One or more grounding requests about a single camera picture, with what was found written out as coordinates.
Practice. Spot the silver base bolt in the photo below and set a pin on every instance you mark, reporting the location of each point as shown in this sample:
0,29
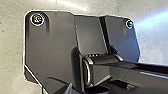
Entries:
129,23
36,18

